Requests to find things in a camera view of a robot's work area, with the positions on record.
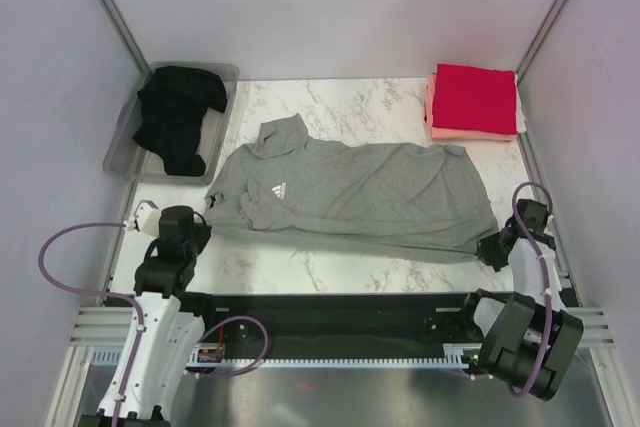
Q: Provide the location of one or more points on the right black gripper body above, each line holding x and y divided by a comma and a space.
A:
492, 252

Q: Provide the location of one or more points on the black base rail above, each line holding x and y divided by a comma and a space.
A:
332, 325

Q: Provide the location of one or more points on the clear plastic bin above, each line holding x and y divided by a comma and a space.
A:
125, 159

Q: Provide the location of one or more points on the pink folded t shirt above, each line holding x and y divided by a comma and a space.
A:
445, 134

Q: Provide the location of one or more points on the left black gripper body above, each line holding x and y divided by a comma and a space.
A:
202, 233

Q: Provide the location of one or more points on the left aluminium frame post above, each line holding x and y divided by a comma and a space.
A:
125, 35

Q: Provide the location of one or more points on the right aluminium frame post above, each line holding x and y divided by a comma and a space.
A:
540, 37

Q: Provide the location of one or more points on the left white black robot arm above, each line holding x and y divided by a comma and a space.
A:
162, 335

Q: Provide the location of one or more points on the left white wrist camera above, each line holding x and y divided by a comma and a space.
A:
145, 219

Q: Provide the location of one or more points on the aluminium frame post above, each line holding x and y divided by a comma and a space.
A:
125, 35
540, 37

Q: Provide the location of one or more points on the red folded t shirt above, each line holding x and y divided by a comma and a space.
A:
474, 98

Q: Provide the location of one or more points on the black t shirt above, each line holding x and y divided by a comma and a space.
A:
174, 102

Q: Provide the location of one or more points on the grey t shirt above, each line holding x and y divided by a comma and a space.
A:
396, 194

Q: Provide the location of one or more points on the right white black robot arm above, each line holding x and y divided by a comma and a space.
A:
529, 337

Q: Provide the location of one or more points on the white slotted cable duct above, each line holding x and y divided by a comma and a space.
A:
452, 356

